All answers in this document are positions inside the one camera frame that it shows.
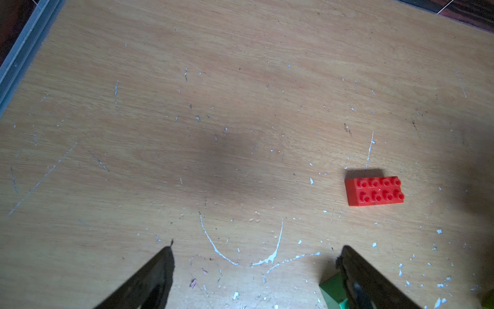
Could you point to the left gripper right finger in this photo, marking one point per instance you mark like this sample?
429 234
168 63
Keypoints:
365 286

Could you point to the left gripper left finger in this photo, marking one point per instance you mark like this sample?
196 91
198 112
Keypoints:
149 287

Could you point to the green small lego brick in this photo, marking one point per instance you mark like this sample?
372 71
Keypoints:
334 293

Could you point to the red lego brick upper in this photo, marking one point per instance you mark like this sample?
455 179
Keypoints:
363 192

